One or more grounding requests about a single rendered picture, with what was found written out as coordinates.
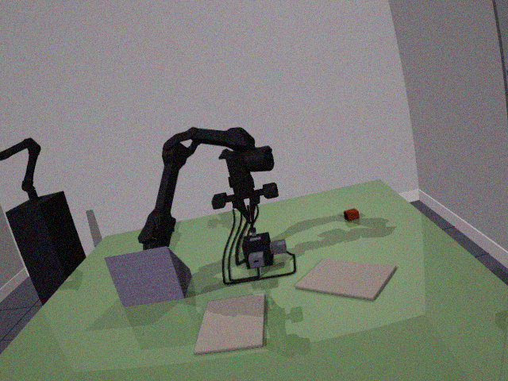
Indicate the small reddish-brown block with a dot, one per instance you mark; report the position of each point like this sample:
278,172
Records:
351,214

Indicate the flat beige square board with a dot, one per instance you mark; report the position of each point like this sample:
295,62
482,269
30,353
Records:
347,278

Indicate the beige flat square panel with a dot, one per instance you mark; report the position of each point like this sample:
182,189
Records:
232,323

